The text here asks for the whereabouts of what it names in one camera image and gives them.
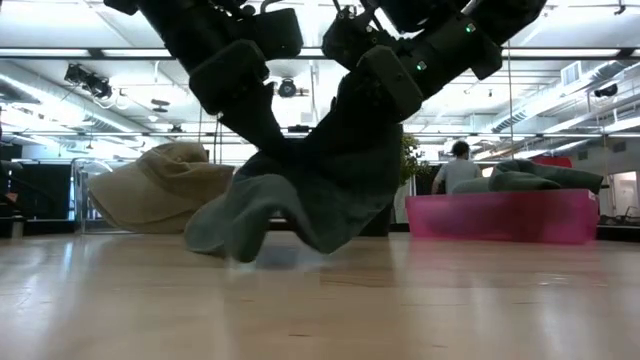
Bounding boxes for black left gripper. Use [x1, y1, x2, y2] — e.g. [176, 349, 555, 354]
[135, 0, 305, 165]

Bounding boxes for small green potted plant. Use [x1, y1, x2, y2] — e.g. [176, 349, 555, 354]
[391, 133, 433, 225]

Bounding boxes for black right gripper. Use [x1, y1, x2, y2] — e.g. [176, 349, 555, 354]
[301, 0, 504, 157]

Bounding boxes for pink plastic bin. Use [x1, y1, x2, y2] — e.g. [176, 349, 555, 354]
[404, 188, 602, 247]

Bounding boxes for person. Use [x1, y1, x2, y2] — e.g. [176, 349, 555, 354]
[430, 139, 484, 197]

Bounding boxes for dark green cap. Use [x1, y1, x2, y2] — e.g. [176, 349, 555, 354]
[183, 148, 402, 265]
[450, 158, 606, 197]

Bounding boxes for clear plastic bin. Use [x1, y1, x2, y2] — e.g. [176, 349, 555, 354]
[70, 157, 119, 235]

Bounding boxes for round black ceiling fixture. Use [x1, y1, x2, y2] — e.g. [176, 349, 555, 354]
[276, 78, 299, 99]

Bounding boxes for beige cap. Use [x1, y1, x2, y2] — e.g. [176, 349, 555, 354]
[87, 141, 237, 236]

